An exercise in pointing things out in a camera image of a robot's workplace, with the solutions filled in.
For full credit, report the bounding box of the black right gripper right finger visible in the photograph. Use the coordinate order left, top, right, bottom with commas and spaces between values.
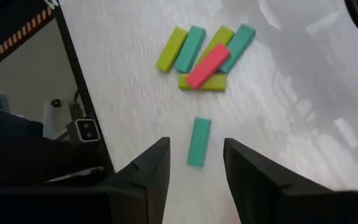
223, 138, 335, 224

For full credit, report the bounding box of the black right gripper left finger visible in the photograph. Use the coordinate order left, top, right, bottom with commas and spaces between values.
99, 136, 172, 224

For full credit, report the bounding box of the green wooden block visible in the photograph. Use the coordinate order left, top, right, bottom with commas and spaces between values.
155, 26, 189, 74
196, 25, 236, 68
178, 72, 228, 93

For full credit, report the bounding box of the teal wooden block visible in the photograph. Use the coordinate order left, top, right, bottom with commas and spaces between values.
186, 116, 213, 169
174, 25, 207, 74
219, 24, 257, 75

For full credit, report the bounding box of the white work surface sheet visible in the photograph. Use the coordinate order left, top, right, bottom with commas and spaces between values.
59, 0, 358, 224

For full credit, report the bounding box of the red wooden block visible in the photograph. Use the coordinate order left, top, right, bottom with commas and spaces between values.
185, 43, 232, 91

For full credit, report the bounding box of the black panel with orange stripes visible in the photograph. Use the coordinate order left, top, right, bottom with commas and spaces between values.
0, 0, 57, 74

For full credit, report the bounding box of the small silver-rimmed camera box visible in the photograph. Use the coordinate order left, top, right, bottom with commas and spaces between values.
75, 118, 101, 142

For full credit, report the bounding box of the black camera cable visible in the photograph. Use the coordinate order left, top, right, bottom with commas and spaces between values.
71, 90, 85, 122

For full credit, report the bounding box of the black metal table frame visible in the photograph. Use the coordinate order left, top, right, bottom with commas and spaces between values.
53, 0, 116, 175

